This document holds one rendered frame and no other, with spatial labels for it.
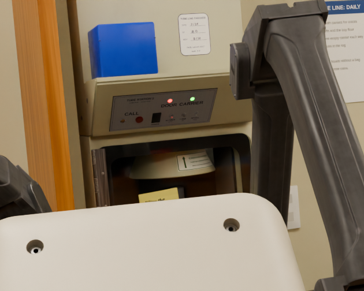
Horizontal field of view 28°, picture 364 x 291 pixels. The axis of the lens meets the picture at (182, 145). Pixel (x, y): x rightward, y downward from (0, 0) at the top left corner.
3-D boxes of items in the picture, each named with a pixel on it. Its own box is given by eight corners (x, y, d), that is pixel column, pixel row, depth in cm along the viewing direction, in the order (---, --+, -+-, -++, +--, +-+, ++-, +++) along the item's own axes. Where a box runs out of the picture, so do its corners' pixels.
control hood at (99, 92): (87, 136, 132) (82, 82, 132) (251, 120, 142) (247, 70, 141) (99, 137, 121) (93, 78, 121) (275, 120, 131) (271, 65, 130)
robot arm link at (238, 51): (238, 57, 84) (329, 47, 85) (228, 34, 88) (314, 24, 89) (234, 303, 110) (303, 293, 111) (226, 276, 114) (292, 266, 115)
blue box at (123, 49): (91, 81, 132) (86, 31, 131) (144, 77, 135) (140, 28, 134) (101, 77, 122) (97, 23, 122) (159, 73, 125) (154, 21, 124)
